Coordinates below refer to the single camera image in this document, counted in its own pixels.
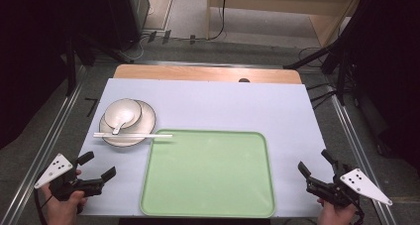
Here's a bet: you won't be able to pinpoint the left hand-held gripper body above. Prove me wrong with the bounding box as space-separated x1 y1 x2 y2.
34 153 104 202

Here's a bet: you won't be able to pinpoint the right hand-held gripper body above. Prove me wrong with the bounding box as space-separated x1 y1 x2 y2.
305 158 393 209

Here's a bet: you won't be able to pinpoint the person's right hand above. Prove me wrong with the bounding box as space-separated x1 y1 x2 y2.
316 197 359 225

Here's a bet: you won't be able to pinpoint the person's left hand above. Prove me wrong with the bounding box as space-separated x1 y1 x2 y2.
41 169 89 225

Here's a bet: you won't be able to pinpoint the white chopstick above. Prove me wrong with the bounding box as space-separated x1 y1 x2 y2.
92 132 173 138
92 133 173 140

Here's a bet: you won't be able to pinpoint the black tape mark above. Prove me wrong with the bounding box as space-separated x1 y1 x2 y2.
84 97 100 118

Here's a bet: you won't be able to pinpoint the white ceramic spoon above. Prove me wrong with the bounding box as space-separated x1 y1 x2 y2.
111 110 135 136

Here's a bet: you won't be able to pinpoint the white bowl with dark rim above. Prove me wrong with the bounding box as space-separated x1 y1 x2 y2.
103 97 144 130

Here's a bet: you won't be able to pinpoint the white plate with dark rim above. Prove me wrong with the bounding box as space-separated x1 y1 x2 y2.
98 99 157 149

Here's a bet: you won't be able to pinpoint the black stand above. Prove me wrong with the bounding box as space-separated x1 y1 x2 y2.
62 33 98 98
282 33 356 108

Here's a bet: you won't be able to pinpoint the green plastic tray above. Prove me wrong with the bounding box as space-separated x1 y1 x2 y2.
139 128 277 219

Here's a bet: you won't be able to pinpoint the white table mat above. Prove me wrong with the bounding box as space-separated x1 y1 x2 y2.
78 77 335 218

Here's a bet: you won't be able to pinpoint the wooden table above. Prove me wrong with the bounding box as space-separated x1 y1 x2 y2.
112 63 303 85

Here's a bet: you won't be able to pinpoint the black cabinet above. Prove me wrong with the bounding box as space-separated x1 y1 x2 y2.
104 0 151 53

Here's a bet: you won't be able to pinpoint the metal floor rail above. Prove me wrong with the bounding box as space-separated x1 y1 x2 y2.
93 59 331 71
0 80 85 225
326 85 399 225

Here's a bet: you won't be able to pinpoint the black floor cables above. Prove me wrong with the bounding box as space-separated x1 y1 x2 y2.
305 81 339 111

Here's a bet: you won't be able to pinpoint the white floor cable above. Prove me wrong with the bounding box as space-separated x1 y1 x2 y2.
127 33 150 62

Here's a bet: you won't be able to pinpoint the wooden shelf frame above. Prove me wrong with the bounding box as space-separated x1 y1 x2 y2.
205 0 366 49

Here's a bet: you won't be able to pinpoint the black hanging cable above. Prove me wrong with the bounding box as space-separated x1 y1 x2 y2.
209 0 229 42

